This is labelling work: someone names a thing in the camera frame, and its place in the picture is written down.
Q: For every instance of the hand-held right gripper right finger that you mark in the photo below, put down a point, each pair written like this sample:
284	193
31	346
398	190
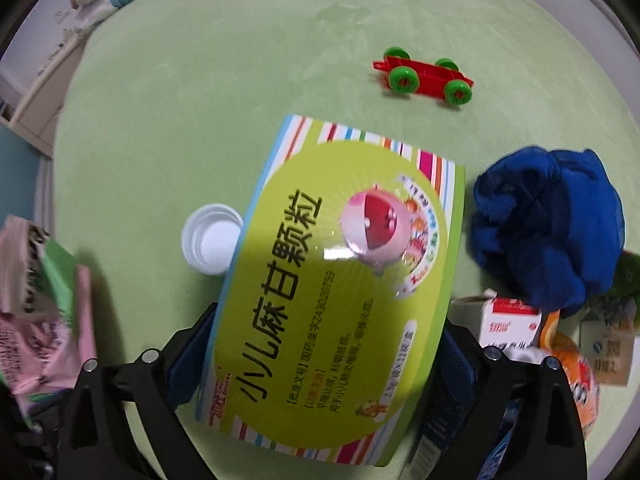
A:
455	360

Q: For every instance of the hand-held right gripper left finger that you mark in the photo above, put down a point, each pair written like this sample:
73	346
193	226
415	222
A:
187	360

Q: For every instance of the small white red box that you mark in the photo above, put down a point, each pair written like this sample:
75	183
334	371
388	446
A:
505	327

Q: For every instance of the blue white printed box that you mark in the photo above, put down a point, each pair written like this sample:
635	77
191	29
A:
500	440

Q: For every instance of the white bottle cap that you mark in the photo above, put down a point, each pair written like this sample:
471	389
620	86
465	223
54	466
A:
212	237

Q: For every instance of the green striped medicine box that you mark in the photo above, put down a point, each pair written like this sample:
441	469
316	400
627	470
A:
310	270

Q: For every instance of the red toy car green wheels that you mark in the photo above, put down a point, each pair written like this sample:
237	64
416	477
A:
425	77

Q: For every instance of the orange snack packet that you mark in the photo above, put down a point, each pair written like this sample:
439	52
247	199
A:
580	385

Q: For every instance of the beige cardboard box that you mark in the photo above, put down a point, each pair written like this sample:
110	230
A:
610	355

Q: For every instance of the pink and green packet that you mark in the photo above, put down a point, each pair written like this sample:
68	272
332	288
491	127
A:
40	310

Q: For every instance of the dark green wrapper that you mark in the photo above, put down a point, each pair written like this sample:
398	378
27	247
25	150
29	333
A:
627	275

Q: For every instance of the light green blanket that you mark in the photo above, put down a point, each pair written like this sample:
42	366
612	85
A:
225	85

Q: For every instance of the white bed frame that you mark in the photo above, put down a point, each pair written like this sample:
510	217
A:
35	75

